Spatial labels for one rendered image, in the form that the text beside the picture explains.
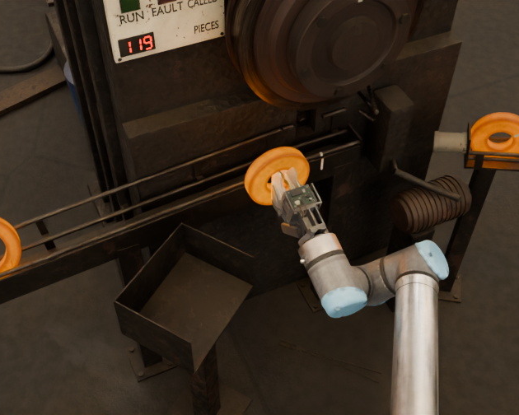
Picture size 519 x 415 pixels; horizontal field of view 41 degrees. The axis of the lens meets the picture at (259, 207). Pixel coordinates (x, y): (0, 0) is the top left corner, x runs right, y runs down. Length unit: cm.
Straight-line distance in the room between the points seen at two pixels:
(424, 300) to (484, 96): 199
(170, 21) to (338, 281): 66
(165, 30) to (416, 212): 89
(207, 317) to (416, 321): 52
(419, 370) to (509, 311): 123
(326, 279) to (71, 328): 117
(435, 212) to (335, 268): 65
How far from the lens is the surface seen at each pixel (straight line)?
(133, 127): 169
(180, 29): 158
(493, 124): 195
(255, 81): 157
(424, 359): 133
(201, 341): 162
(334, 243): 148
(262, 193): 161
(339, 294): 144
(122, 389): 226
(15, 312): 250
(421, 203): 201
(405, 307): 141
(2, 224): 172
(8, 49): 360
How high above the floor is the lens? 199
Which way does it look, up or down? 49 degrees down
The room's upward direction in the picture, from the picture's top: 1 degrees clockwise
